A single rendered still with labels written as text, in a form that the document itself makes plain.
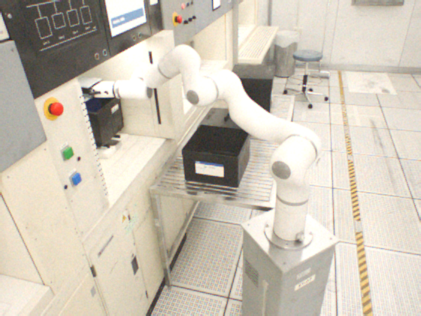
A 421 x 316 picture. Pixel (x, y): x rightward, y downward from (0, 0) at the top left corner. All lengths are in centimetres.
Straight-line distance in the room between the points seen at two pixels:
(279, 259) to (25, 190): 86
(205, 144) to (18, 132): 108
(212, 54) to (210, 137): 143
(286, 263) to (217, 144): 79
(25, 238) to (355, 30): 522
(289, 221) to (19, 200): 87
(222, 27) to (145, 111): 145
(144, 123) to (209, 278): 103
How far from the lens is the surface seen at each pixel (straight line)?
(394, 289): 234
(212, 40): 307
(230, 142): 177
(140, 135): 187
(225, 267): 223
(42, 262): 116
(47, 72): 105
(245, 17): 452
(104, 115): 165
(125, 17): 141
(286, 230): 130
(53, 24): 108
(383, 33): 573
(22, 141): 99
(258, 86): 220
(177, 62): 126
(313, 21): 561
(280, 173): 107
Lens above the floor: 173
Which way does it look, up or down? 32 degrees down
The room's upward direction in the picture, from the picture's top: 2 degrees counter-clockwise
